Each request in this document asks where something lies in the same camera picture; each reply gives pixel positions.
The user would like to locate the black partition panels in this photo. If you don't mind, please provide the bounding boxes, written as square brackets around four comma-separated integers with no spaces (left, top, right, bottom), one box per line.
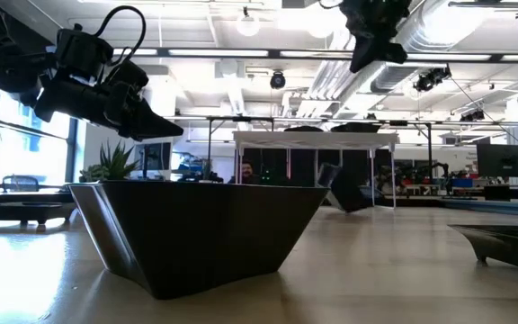
[239,147,397,200]

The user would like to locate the black office chair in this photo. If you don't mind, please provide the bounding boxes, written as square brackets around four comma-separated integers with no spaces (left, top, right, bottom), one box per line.
[1,174,40,194]

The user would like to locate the background robot arms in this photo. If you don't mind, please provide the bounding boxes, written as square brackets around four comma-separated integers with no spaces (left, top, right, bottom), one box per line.
[375,160,451,193]

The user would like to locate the white ring lamp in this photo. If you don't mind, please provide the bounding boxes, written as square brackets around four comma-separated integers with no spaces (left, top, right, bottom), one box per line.
[235,12,262,38]

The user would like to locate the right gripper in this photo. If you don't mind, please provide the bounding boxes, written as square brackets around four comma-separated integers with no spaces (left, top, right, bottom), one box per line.
[339,0,413,74]

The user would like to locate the small black square dish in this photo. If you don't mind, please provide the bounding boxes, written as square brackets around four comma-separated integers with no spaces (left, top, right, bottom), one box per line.
[0,201,76,227]
[448,223,518,276]

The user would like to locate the silver ventilation duct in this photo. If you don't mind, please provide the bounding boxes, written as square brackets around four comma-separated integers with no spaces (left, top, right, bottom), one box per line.
[366,0,471,94]

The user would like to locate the person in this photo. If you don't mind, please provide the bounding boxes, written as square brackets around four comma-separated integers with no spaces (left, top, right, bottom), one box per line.
[228,160,261,185]

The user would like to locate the black gantry frame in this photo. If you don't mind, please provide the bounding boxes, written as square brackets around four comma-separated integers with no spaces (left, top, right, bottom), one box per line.
[204,115,434,199]

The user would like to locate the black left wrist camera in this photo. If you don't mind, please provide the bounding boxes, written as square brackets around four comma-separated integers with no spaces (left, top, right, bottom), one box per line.
[55,24,115,85]

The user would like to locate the ceiling light rail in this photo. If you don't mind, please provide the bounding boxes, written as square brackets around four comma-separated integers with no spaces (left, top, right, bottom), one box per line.
[45,46,518,64]

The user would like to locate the black ceiling spotlight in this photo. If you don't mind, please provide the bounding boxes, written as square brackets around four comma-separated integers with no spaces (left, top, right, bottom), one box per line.
[459,109,486,123]
[412,66,452,94]

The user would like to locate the black computer monitor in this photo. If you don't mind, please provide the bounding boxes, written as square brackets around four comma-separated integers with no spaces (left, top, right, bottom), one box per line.
[476,143,518,179]
[133,141,174,182]

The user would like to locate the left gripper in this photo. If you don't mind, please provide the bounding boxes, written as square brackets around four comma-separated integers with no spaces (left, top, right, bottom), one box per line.
[32,58,183,142]

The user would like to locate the large window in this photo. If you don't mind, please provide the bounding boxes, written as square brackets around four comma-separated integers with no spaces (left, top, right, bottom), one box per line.
[0,76,80,193]

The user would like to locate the potted succulent plant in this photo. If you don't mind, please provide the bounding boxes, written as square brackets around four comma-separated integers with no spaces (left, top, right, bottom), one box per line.
[78,139,141,184]

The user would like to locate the black overhead camera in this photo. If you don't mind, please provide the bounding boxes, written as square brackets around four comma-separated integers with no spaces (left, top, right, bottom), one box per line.
[269,70,288,91]

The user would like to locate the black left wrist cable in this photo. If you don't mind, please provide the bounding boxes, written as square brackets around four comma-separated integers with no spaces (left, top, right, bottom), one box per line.
[91,4,148,73]

